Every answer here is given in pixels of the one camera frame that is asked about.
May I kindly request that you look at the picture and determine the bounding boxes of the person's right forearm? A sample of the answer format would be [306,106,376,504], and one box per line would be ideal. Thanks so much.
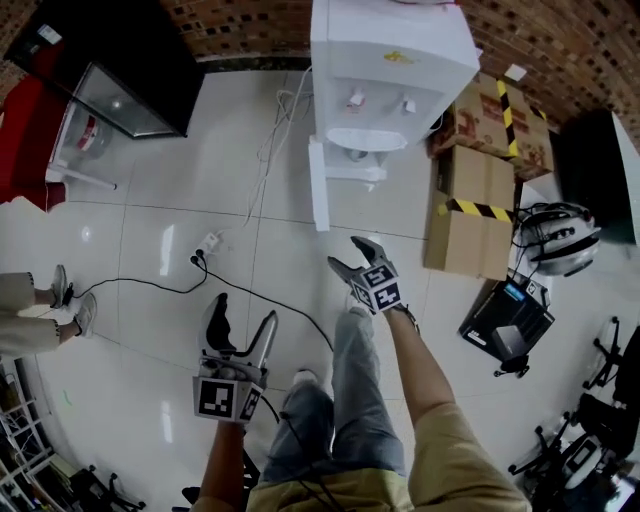
[385,303,457,427]

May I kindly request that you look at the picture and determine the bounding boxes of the cardboard box with striped tape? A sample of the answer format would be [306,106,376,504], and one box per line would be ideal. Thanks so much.
[422,197,517,282]

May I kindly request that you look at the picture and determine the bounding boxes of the water barrel with red label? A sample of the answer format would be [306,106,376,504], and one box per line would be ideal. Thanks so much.
[73,113,115,157]

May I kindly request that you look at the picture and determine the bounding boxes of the person's blue jeans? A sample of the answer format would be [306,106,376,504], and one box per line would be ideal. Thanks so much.
[260,306,407,485]

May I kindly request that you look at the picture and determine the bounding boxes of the black body cable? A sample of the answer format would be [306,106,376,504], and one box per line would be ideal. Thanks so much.
[259,394,346,512]

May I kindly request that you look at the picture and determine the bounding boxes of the person's beige shirt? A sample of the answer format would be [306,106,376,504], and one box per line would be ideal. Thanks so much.
[246,399,532,512]

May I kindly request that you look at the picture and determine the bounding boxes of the black power cable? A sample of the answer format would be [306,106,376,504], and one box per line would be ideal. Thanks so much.
[188,252,335,353]

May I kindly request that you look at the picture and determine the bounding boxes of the person's left forearm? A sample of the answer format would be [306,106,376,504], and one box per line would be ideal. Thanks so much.
[198,418,251,512]

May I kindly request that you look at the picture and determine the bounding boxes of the black chair base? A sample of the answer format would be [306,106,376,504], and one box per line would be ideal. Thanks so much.
[491,353,532,380]

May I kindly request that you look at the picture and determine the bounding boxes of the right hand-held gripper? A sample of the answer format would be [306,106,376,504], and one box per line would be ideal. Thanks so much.
[326,235,404,316]

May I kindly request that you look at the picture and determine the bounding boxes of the white cabinet door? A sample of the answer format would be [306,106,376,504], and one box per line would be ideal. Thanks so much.
[308,135,332,233]

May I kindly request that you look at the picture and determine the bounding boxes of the white round robot device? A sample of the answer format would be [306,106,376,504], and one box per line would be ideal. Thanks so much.
[513,201,603,279]

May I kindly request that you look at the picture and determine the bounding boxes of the white power cable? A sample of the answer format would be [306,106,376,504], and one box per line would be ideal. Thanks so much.
[243,68,314,230]

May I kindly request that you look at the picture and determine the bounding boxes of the black product box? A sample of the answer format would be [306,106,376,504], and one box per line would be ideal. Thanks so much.
[457,276,557,362]

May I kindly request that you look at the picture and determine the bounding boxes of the black office chair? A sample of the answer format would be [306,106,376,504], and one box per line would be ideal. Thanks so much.
[507,409,640,512]
[67,463,149,512]
[579,315,640,441]

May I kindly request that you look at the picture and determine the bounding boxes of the printed cardboard box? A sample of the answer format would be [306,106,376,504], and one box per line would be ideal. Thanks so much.
[430,71,557,175]

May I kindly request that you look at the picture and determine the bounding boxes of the black glass display cabinet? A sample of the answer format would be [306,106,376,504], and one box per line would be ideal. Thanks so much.
[3,0,205,140]

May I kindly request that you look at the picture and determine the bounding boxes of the white storage shelf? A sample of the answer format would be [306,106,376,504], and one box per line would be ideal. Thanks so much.
[0,357,57,506]

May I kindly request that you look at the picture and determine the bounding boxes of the white water dispenser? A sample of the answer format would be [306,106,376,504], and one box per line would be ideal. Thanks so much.
[308,0,482,195]

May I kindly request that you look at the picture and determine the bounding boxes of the white table frame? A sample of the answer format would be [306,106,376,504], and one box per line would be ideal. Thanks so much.
[45,97,119,192]

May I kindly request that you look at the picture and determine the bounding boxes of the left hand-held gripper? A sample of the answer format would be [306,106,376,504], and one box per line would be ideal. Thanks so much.
[192,293,279,425]

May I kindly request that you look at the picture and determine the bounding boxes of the white power strip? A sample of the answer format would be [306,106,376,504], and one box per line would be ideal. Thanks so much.
[192,229,227,260]

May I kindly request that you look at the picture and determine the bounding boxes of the plain brown cardboard box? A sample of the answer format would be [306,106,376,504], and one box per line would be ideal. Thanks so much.
[435,143,517,212]

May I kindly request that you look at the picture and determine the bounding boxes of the red table cloth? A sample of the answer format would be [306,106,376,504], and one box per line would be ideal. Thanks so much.
[0,76,77,215]

